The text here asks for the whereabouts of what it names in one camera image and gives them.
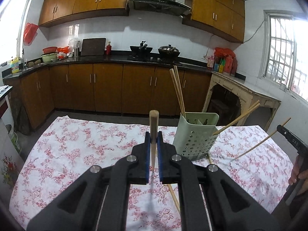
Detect brown lower kitchen cabinets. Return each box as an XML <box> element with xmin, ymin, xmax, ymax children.
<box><xmin>2</xmin><ymin>55</ymin><xmax>213</xmax><ymax>135</ymax></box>

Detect brown kitchen cabinets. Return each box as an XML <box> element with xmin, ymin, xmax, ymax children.
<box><xmin>39</xmin><ymin>0</ymin><xmax>245</xmax><ymax>43</ymax></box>
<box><xmin>2</xmin><ymin>55</ymin><xmax>213</xmax><ymax>135</ymax></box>

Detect brown upper kitchen cabinets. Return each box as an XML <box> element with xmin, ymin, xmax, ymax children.
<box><xmin>39</xmin><ymin>0</ymin><xmax>245</xmax><ymax>43</ymax></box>

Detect person right hand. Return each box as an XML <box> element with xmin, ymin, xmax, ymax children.
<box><xmin>288</xmin><ymin>155</ymin><xmax>307</xmax><ymax>185</ymax></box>

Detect floral white tablecloth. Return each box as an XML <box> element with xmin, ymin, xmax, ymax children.
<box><xmin>9</xmin><ymin>116</ymin><xmax>293</xmax><ymax>230</ymax></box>

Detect green perforated utensil holder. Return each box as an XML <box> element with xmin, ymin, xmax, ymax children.
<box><xmin>173</xmin><ymin>112</ymin><xmax>219</xmax><ymax>161</ymax></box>

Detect beige side table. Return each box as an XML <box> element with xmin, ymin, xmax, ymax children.
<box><xmin>203</xmin><ymin>71</ymin><xmax>281</xmax><ymax>131</ymax></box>

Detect window with grille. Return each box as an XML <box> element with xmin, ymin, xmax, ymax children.
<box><xmin>262</xmin><ymin>12</ymin><xmax>307</xmax><ymax>101</ymax></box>

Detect white floral appliance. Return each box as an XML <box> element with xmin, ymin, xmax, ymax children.
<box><xmin>0</xmin><ymin>85</ymin><xmax>25</xmax><ymax>198</ymax></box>

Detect condiment bottles and red bag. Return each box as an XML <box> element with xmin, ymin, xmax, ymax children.
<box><xmin>205</xmin><ymin>48</ymin><xmax>238</xmax><ymax>76</ymax></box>

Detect black wok with lid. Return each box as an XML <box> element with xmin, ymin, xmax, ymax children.
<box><xmin>158</xmin><ymin>44</ymin><xmax>180</xmax><ymax>59</ymax></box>

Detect red bottle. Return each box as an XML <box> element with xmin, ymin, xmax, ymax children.
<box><xmin>106</xmin><ymin>41</ymin><xmax>112</xmax><ymax>55</ymax></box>

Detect dark cutting board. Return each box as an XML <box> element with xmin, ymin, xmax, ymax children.
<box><xmin>81</xmin><ymin>38</ymin><xmax>106</xmax><ymax>56</ymax></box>

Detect red and green basins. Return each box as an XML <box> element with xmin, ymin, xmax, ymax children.
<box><xmin>41</xmin><ymin>46</ymin><xmax>57</xmax><ymax>63</ymax></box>

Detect black wok left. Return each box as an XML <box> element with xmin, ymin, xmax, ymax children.
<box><xmin>130</xmin><ymin>41</ymin><xmax>153</xmax><ymax>57</ymax></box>

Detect yellow detergent bottle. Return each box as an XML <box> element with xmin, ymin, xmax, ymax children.
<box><xmin>11</xmin><ymin>57</ymin><xmax>20</xmax><ymax>74</ymax></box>

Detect red plastic bag hanging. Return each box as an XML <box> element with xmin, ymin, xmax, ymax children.
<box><xmin>23</xmin><ymin>23</ymin><xmax>39</xmax><ymax>45</ymax></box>

